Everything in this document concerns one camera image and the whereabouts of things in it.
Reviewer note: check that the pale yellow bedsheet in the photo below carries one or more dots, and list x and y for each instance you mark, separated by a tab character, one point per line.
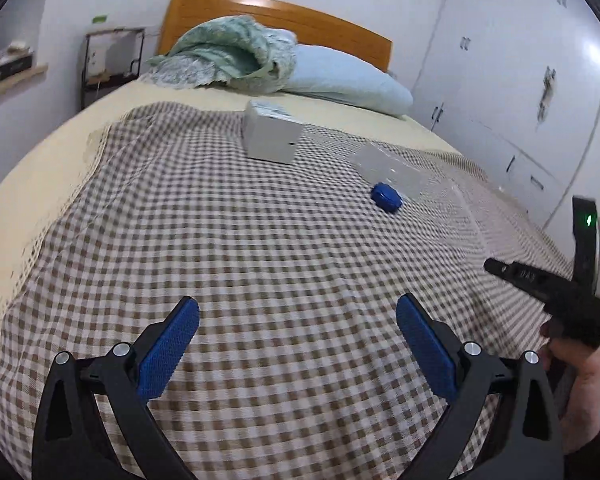
40	160

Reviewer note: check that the light blue pillow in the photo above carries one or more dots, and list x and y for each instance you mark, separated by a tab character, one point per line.
345	80

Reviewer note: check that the white wardrobe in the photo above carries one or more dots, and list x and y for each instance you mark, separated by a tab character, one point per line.
505	85

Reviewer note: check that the hanging door ornament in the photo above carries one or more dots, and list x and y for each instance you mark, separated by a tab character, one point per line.
547	90

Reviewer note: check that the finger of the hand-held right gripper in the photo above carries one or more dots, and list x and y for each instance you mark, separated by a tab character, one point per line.
515	272

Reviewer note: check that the brown checkered cloth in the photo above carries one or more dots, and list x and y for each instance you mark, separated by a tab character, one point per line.
280	260

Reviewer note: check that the green floral quilt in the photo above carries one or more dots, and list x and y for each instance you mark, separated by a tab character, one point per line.
215	50

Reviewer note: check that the black flat box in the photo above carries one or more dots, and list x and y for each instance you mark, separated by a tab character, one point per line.
12	64

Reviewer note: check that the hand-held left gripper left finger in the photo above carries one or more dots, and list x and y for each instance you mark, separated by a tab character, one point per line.
170	340

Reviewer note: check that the wooden bed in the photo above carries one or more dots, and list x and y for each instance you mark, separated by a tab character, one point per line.
280	12

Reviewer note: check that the white cardboard box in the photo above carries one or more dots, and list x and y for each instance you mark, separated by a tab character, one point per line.
272	135

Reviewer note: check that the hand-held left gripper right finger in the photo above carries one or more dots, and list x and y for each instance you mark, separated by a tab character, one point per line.
425	345

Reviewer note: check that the black shelf cart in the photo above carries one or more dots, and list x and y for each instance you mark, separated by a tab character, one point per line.
107	79

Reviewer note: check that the clear plastic bag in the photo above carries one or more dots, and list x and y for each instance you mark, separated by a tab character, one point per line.
385	165

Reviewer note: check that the wooden windowsill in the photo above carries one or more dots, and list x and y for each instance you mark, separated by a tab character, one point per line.
25	74

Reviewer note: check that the green and white box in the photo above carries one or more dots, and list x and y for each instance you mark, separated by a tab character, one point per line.
100	19

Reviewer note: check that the pile of boxes and cosmetics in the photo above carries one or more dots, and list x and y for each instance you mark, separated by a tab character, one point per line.
5	60

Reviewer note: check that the person's right hand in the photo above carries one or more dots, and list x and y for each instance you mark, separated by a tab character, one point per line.
587	390

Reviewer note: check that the small blue pouch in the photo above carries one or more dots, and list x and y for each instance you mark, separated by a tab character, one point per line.
386	197

